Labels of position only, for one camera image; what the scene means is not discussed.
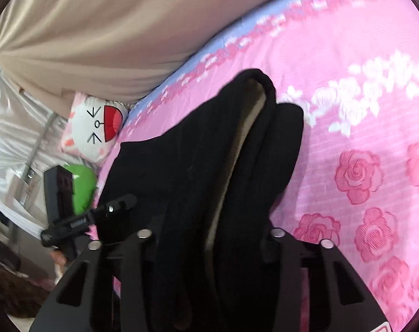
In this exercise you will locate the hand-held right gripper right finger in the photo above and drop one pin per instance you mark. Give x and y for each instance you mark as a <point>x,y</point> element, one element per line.
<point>316,283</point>

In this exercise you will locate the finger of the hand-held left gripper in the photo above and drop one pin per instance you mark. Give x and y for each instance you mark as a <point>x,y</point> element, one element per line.
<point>117,204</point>

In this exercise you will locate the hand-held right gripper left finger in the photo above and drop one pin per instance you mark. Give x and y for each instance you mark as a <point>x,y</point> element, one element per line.
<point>126,283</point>

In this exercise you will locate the black pants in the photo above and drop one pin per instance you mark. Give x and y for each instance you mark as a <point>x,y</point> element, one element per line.
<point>202,197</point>

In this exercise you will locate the person's left hand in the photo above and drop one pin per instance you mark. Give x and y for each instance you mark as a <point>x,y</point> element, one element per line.
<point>59,259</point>

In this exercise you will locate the green plush cushion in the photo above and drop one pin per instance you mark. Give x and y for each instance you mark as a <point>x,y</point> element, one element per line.
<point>83,186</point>

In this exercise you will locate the silver white cloth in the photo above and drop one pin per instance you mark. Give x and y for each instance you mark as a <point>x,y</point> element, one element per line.
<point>15,138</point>

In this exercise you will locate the white cartoon face pillow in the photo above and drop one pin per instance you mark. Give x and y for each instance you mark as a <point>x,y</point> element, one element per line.
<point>91,128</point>

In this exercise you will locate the beige curtain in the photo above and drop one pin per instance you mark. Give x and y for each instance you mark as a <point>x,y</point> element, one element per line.
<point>109,34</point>

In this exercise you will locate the pink rose bed sheet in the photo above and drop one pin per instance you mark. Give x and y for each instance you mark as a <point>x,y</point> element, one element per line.
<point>351,110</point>

